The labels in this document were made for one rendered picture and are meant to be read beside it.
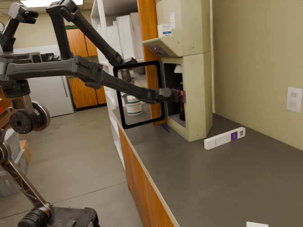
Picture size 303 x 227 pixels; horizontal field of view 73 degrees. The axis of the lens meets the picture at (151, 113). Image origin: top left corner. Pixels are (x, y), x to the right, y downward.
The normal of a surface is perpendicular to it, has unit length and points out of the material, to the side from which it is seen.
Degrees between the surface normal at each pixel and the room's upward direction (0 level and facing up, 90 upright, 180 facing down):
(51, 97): 90
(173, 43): 90
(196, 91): 90
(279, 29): 90
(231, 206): 0
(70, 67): 58
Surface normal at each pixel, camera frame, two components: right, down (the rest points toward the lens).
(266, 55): -0.94, 0.20
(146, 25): 0.32, 0.25
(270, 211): -0.11, -0.95
